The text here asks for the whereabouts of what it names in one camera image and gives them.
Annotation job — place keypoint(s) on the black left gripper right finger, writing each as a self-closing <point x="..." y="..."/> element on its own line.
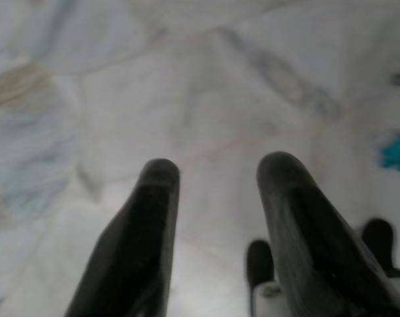
<point x="305" y="231"/>

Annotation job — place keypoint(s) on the teal scrap on floor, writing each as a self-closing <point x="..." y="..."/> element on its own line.
<point x="396" y="153"/>

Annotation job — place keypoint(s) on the robot's black left foot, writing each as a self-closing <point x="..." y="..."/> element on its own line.
<point x="259" y="261"/>

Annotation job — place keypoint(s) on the robot's black right foot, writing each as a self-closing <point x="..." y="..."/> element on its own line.
<point x="379" y="241"/>

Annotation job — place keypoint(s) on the robot's black foot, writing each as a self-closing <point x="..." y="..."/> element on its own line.
<point x="259" y="261"/>
<point x="379" y="241"/>

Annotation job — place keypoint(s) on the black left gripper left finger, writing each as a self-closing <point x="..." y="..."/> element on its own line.
<point x="143" y="231"/>

